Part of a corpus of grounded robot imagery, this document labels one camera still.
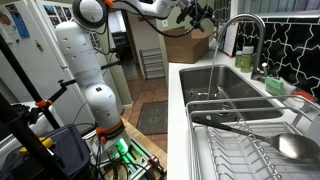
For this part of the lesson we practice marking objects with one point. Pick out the red dish scrubber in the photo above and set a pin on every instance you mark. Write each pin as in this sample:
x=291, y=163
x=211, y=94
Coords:
x=305, y=96

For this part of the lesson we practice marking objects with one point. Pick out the brown cardboard box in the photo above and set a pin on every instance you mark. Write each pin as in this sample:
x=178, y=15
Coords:
x=186, y=48

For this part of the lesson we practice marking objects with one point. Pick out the white paper sign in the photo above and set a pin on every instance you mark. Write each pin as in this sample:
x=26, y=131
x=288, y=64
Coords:
x=230, y=40

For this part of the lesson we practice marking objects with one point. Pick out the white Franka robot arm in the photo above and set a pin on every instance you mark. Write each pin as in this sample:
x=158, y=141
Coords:
x=80, y=50

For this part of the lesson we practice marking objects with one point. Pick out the thin black tripod pole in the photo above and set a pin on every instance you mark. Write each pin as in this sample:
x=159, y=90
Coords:
x=20, y=71

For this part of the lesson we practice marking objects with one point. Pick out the photo collage sheet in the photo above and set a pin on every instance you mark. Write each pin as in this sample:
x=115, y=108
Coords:
x=55, y=15

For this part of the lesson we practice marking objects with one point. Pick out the orange pole clamp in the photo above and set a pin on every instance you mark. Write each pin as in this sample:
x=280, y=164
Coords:
x=43, y=103

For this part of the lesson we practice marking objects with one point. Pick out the dark patterned floor rug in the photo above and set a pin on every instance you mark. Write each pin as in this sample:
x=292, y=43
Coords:
x=153, y=117

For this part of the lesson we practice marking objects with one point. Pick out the thick black stand pole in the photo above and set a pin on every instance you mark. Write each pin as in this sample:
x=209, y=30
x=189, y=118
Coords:
x=23, y=136

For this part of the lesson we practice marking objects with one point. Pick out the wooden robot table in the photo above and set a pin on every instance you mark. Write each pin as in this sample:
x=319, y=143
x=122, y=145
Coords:
x=146, y=143

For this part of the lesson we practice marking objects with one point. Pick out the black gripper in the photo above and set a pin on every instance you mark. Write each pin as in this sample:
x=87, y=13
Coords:
x=200, y=11

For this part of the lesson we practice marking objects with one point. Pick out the dark blue storage bin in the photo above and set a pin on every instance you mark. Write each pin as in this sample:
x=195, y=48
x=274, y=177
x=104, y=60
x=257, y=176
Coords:
x=70, y=150

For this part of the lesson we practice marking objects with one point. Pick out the large steel serving spoon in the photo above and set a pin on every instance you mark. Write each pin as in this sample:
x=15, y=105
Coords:
x=293, y=145

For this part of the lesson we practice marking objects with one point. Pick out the white wall switch plate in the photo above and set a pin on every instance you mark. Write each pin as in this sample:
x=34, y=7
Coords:
x=164, y=23

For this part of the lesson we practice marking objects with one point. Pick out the steel sink bottom grid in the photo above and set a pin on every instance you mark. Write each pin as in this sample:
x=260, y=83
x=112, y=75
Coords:
x=200, y=95

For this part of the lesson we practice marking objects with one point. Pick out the white refrigerator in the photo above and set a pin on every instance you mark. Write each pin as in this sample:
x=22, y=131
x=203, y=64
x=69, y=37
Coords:
x=33, y=73

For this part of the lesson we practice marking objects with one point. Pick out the green sponge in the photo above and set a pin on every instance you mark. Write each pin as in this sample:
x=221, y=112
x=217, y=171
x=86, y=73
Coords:
x=275, y=86

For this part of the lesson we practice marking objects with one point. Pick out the green lit controller box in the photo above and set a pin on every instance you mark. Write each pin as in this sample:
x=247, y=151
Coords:
x=122, y=148

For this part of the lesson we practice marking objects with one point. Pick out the blue paper note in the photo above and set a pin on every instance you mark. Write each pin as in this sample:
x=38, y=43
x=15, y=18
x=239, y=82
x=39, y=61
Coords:
x=20, y=23

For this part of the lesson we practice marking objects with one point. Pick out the green cup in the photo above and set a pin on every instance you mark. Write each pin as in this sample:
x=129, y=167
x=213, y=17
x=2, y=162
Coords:
x=238, y=60
x=247, y=60

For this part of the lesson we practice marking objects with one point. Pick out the stainless steel sink basin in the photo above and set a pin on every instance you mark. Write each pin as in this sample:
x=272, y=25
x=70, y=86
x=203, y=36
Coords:
x=226, y=80

